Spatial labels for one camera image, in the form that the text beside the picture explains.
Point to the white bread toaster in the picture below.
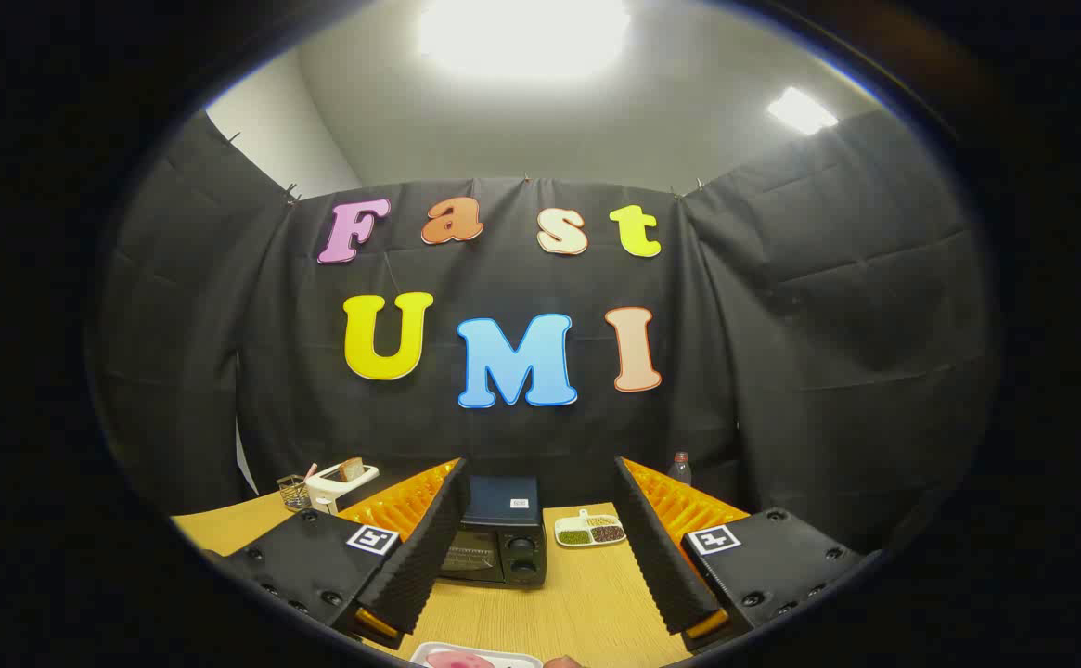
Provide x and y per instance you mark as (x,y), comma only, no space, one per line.
(327,489)

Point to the red label plastic bottle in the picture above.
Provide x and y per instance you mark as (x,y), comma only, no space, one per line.
(680,471)

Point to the pink ham slice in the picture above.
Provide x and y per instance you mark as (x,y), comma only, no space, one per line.
(456,661)

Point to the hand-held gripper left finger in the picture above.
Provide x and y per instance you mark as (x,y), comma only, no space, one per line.
(429,547)

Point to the black toaster oven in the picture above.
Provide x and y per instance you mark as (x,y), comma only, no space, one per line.
(503,501)

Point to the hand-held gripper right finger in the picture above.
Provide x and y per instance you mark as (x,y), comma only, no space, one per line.
(661,557)

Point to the glass toaster oven door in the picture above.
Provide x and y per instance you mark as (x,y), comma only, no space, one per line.
(475,557)

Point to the brown bread slice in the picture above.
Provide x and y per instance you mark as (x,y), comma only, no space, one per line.
(352,468)

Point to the white divided bean dish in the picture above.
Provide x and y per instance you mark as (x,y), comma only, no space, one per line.
(577,536)

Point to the black oven knob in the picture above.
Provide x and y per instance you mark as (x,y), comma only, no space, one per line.
(521,543)
(523,567)

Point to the white square plate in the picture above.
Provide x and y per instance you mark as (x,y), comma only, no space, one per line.
(512,658)

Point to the ceiling light panel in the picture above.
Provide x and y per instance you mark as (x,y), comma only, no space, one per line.
(800,111)
(521,37)

